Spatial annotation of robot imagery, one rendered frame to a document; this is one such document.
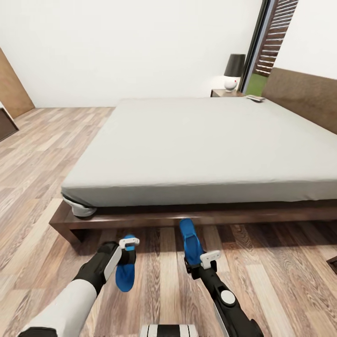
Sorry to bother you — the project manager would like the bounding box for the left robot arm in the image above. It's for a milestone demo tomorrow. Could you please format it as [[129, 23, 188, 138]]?
[[17, 238, 139, 337]]

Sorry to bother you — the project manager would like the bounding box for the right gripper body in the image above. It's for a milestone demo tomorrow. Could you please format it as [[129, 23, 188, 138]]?
[[191, 260, 219, 286]]

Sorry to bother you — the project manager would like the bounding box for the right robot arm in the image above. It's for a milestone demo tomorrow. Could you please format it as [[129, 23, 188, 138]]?
[[184, 250, 264, 337]]

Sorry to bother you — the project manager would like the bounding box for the sandal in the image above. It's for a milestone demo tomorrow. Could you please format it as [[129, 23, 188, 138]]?
[[179, 218, 204, 265], [116, 235, 135, 292]]

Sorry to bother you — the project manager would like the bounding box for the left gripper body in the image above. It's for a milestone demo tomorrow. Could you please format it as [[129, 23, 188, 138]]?
[[118, 250, 136, 266]]

